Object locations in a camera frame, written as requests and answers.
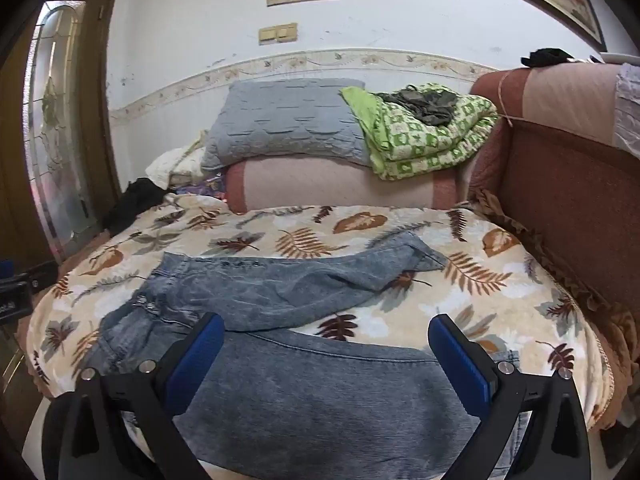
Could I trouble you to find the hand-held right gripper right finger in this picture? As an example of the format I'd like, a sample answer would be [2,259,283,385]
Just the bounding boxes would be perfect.
[427,312,593,480]

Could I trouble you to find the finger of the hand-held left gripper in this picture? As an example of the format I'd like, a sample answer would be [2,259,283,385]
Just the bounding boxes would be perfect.
[0,259,57,293]

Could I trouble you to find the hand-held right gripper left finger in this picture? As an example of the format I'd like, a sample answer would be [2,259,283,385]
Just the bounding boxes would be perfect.
[42,312,226,480]

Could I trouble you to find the grey-blue denim pants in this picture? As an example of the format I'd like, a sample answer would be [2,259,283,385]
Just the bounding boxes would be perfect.
[97,232,521,480]

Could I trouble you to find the wooden door with glass panel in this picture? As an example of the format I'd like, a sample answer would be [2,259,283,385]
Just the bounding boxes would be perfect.
[0,0,126,401]

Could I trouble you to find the white cream pillow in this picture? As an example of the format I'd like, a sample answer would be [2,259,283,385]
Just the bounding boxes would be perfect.
[145,132,211,188]

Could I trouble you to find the leaf print blanket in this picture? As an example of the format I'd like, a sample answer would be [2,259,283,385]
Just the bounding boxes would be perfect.
[27,195,613,431]

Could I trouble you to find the purple patterned cloth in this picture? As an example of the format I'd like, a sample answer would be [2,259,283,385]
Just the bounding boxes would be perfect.
[175,172,228,201]

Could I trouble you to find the green checked folded blanket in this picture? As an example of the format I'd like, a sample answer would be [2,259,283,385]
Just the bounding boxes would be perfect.
[340,82,501,181]

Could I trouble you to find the grey quilted pillow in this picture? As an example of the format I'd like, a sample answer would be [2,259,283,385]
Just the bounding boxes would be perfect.
[200,78,373,173]

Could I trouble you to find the dark camouflage cloth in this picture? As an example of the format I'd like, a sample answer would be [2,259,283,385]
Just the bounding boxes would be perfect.
[375,85,458,127]

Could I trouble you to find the white lace cloth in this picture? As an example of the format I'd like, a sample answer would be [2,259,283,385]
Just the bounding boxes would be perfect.
[614,62,640,153]

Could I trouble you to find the small black cloth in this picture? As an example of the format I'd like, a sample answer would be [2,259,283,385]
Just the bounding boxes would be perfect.
[520,48,576,68]

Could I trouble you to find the beige wall switch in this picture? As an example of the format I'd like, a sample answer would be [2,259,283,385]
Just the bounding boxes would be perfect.
[258,22,299,45]

